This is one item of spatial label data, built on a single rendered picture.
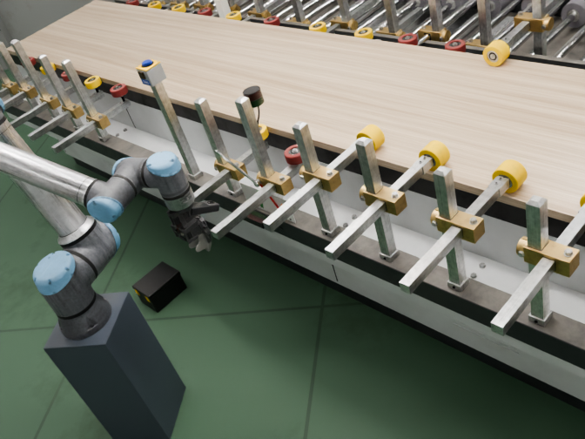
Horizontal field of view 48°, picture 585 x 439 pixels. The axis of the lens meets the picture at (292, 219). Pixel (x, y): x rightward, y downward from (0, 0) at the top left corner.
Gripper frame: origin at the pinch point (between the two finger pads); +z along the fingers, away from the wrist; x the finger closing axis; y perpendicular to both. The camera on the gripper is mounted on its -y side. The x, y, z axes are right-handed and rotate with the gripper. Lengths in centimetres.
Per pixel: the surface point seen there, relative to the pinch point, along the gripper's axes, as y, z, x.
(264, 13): -142, -2, -118
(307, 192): -25.1, -13.0, 26.4
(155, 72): -34, -37, -52
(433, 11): -141, -13, -7
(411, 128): -72, -8, 30
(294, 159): -42.1, -6.9, 2.4
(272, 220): -10.0, -13.4, 26.1
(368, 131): -57, -15, 26
